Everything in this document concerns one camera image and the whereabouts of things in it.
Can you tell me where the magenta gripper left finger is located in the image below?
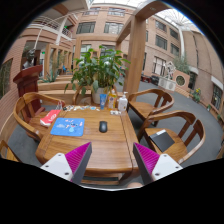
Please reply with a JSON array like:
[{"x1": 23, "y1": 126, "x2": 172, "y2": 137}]
[{"x1": 41, "y1": 142, "x2": 92, "y2": 185}]

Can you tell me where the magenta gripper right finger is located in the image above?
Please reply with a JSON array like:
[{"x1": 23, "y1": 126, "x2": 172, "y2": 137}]
[{"x1": 133, "y1": 143, "x2": 182, "y2": 185}]

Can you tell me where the black computer mouse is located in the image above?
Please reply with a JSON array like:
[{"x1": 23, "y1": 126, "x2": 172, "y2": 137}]
[{"x1": 99, "y1": 121, "x2": 107, "y2": 133}]

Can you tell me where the blue cartoon mouse pad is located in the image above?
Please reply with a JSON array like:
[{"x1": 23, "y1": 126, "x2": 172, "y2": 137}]
[{"x1": 50, "y1": 118, "x2": 85, "y2": 137}]

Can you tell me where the black notebook on chair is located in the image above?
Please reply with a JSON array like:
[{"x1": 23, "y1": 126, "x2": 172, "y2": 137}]
[{"x1": 149, "y1": 129, "x2": 174, "y2": 152}]

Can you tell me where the wooden table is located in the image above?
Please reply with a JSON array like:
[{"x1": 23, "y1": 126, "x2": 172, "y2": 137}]
[{"x1": 36, "y1": 109, "x2": 139, "y2": 185}]

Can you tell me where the wooden chair near right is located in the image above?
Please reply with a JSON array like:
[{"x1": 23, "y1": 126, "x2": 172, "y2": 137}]
[{"x1": 137, "y1": 110, "x2": 206, "y2": 164}]

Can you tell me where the red and white packet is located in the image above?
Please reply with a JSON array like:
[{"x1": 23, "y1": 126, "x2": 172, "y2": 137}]
[{"x1": 40, "y1": 110, "x2": 60, "y2": 127}]

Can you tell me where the wooden chair far right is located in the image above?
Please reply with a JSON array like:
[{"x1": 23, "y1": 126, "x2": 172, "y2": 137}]
[{"x1": 127, "y1": 89, "x2": 174, "y2": 121}]

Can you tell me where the wooden chair near left corner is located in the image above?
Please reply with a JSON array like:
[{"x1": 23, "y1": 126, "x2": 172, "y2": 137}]
[{"x1": 0, "y1": 140, "x2": 20, "y2": 162}]

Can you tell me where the white pump sanitizer bottle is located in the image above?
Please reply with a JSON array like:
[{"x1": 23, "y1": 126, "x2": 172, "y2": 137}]
[{"x1": 118, "y1": 92, "x2": 128, "y2": 112}]

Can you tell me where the wooden chair behind table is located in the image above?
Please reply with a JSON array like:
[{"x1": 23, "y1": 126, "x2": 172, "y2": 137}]
[{"x1": 72, "y1": 86, "x2": 92, "y2": 106}]

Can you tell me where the blue tube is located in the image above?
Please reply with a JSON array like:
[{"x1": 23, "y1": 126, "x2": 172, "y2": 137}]
[{"x1": 100, "y1": 94, "x2": 107, "y2": 110}]

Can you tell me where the yellow liquid bottle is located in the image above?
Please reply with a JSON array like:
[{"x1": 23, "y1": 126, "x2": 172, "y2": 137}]
[{"x1": 108, "y1": 89, "x2": 117, "y2": 109}]

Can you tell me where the dark red wooden podium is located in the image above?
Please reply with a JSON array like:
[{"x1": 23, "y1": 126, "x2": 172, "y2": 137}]
[{"x1": 12, "y1": 64, "x2": 46, "y2": 118}]

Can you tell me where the green potted plant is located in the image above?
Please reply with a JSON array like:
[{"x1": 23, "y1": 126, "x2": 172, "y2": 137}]
[{"x1": 71, "y1": 45, "x2": 129, "y2": 105}]

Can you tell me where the wooden pillar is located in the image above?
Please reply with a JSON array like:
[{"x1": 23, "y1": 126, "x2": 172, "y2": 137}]
[{"x1": 123, "y1": 16, "x2": 146, "y2": 94}]

